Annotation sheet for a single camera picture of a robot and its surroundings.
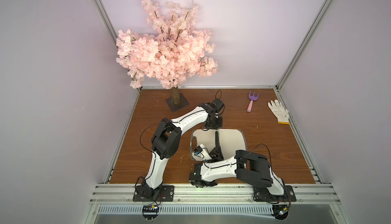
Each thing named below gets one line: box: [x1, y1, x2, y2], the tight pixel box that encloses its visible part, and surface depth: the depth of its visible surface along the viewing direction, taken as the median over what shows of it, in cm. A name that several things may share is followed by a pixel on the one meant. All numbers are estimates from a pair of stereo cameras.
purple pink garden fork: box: [246, 91, 260, 113], surface depth 113 cm
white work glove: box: [267, 99, 291, 125], surface depth 106 cm
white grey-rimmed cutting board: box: [189, 128, 248, 161], surface depth 94 cm
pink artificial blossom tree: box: [115, 0, 219, 105], surface depth 73 cm
